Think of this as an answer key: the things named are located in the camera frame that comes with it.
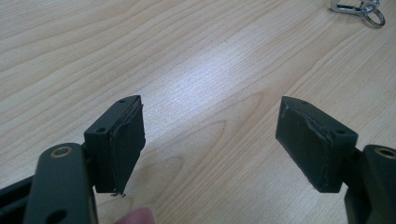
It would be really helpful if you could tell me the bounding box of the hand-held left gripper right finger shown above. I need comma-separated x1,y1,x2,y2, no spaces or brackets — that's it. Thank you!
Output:
275,95,360,194

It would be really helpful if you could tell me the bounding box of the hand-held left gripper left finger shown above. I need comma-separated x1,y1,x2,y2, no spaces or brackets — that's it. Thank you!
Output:
83,94,147,198

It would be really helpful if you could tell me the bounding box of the silver metal keyring clasp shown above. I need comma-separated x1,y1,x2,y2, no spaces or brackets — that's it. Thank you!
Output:
330,0,387,28

